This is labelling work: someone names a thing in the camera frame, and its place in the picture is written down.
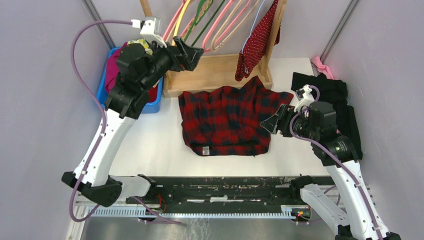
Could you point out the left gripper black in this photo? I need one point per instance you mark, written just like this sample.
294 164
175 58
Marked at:
188 59

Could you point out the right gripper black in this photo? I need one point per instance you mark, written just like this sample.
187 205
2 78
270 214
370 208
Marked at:
275 122

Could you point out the red black plaid garment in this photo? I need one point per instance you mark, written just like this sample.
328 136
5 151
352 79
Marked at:
226 121

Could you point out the red polka dot skirt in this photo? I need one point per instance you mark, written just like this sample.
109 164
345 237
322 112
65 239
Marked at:
255 45

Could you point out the light blue wire hanger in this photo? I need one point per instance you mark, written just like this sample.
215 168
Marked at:
253 25

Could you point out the lemon print garment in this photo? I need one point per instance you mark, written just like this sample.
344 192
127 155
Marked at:
142 42

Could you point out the wooden hanger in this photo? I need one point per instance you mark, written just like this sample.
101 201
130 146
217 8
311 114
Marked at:
236 17

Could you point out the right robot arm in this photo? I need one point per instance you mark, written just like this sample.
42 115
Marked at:
359 219

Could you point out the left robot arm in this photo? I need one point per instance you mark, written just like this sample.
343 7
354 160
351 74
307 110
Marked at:
92 177

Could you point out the pink hanger left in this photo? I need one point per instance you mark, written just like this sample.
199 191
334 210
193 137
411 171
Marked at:
189 12

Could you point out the pink hanger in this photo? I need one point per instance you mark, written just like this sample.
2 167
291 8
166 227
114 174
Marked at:
221 16
189 12

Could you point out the pink hanger right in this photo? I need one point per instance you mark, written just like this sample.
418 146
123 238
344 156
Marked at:
221 16

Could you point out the wooden hanger rack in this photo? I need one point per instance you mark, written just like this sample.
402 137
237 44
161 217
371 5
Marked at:
215 71

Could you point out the yellow hanger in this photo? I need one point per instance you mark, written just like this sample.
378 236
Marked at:
179 17

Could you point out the green hanger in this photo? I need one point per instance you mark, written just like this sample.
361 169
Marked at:
202 10

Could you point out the magenta garment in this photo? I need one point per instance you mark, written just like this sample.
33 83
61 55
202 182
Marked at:
112 69

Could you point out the pink garment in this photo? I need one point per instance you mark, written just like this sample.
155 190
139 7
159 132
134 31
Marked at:
322 68

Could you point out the blue plastic bin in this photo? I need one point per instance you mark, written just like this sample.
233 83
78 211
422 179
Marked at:
155 93

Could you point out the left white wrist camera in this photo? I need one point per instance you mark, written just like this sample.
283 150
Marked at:
150 30

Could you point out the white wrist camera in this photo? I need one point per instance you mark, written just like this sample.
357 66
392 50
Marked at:
150 30
306 95

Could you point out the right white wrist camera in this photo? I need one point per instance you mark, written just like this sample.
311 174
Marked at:
306 95

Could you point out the white cable duct strip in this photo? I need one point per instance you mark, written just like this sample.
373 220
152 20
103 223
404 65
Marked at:
139 211

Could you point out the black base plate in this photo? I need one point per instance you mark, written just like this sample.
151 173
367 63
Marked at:
223 195

